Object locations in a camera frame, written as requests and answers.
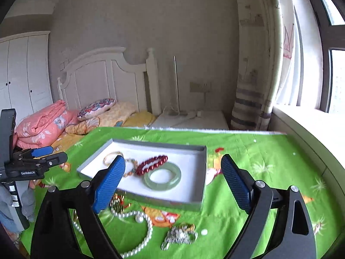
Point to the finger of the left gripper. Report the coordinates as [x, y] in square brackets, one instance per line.
[34, 153]
[51, 160]

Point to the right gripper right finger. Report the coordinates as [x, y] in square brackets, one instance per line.
[292, 235]

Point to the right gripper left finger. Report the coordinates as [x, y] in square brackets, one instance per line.
[53, 234]

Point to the silver rhinestone brooch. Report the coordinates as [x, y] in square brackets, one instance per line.
[180, 234]

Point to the grey white jewelry tray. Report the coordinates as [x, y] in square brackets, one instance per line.
[179, 183]

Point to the grey gloved left hand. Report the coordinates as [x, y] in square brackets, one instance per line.
[17, 206]

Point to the pink folded quilt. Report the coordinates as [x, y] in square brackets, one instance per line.
[43, 128]

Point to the white wardrobe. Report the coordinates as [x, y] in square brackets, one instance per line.
[25, 83]

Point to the embroidered round pillow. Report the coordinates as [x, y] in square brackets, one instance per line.
[95, 109]

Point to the yellow floral pillow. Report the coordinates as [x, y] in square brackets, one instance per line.
[116, 116]

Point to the green cartoon print cloth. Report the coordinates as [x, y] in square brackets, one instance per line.
[274, 159]

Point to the single pearl earring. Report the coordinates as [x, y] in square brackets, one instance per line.
[139, 219]

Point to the white bed headboard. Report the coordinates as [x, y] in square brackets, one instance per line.
[105, 73]

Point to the pale green jade bangle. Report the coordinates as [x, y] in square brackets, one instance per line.
[165, 177]

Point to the white bedside table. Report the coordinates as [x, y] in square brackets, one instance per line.
[209, 120]

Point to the patterned beige curtain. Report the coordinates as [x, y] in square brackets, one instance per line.
[266, 64]

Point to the dark framed window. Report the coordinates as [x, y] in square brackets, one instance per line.
[329, 16]

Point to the wall power socket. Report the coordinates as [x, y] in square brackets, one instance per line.
[200, 87]

